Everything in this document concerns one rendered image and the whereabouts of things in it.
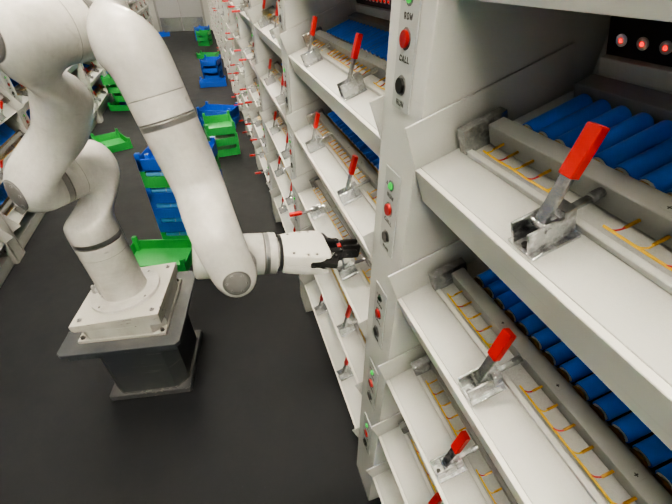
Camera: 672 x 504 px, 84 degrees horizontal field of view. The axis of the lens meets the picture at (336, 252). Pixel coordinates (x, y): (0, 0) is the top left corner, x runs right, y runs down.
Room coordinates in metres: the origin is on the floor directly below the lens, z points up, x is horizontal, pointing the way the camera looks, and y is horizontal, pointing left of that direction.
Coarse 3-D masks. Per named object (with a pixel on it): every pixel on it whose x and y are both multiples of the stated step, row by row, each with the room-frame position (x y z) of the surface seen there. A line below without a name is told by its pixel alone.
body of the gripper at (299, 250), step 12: (288, 240) 0.61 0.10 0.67; (300, 240) 0.62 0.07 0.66; (312, 240) 0.62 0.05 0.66; (324, 240) 0.63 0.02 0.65; (288, 252) 0.57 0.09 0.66; (300, 252) 0.58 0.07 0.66; (312, 252) 0.58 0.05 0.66; (324, 252) 0.59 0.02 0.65; (288, 264) 0.56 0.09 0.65; (300, 264) 0.56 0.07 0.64
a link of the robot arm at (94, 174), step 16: (96, 144) 0.87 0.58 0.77; (80, 160) 0.81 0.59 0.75; (96, 160) 0.83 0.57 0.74; (112, 160) 0.86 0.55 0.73; (80, 176) 0.78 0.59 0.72; (96, 176) 0.81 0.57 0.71; (112, 176) 0.84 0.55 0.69; (80, 192) 0.78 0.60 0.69; (96, 192) 0.82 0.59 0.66; (112, 192) 0.83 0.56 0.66; (80, 208) 0.81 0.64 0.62; (96, 208) 0.80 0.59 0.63; (112, 208) 0.81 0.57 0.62; (64, 224) 0.77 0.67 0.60; (80, 224) 0.76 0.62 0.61; (96, 224) 0.77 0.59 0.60; (112, 224) 0.80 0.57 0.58; (80, 240) 0.74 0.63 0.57; (96, 240) 0.75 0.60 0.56; (112, 240) 0.78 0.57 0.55
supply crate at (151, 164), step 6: (210, 138) 1.69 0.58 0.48; (210, 144) 1.71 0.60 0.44; (144, 150) 1.60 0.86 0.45; (150, 150) 1.66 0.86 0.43; (216, 150) 1.69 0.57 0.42; (138, 156) 1.50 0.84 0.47; (150, 156) 1.64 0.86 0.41; (138, 162) 1.50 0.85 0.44; (144, 162) 1.50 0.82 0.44; (150, 162) 1.50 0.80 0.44; (156, 162) 1.50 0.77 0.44; (138, 168) 1.50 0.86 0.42; (144, 168) 1.50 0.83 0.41; (150, 168) 1.50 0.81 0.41; (156, 168) 1.50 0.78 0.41
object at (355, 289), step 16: (304, 176) 1.05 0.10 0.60; (304, 192) 1.03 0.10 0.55; (320, 192) 1.00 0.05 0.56; (320, 224) 0.85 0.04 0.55; (336, 224) 0.83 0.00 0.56; (336, 272) 0.66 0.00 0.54; (368, 272) 0.63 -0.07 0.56; (352, 288) 0.60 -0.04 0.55; (352, 304) 0.55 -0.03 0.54; (368, 304) 0.54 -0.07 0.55
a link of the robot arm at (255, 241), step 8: (248, 240) 0.57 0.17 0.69; (256, 240) 0.58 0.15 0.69; (192, 248) 0.54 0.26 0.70; (248, 248) 0.55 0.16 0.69; (256, 248) 0.56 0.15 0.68; (264, 248) 0.56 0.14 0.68; (192, 256) 0.53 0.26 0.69; (256, 256) 0.55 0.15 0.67; (264, 256) 0.55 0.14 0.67; (192, 264) 0.53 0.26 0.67; (200, 264) 0.52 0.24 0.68; (256, 264) 0.54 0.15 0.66; (264, 264) 0.55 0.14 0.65; (200, 272) 0.51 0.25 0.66; (264, 272) 0.55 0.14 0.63
